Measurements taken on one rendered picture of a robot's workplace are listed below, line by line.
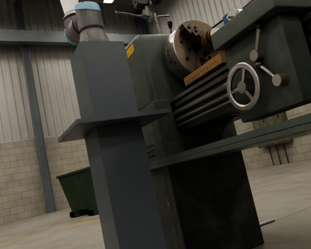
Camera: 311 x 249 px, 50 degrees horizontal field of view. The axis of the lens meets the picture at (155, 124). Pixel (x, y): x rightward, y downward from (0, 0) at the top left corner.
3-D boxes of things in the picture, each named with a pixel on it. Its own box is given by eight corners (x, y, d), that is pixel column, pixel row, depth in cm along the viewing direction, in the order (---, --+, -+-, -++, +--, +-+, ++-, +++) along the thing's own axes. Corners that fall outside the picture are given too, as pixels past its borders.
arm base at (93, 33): (83, 43, 145) (79, 22, 146) (76, 57, 158) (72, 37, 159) (116, 43, 152) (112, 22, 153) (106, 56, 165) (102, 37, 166)
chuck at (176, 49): (168, 80, 174) (163, 24, 180) (219, 83, 187) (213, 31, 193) (176, 74, 166) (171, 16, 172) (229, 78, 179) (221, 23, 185)
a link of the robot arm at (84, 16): (84, 23, 148) (79, -5, 150) (74, 36, 159) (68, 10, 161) (108, 25, 155) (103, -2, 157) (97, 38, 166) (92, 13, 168)
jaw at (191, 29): (190, 48, 177) (175, 31, 175) (196, 43, 179) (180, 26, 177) (202, 39, 167) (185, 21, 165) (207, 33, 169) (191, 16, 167)
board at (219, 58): (185, 86, 160) (183, 78, 161) (244, 80, 176) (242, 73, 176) (221, 62, 133) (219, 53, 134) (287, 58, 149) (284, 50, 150)
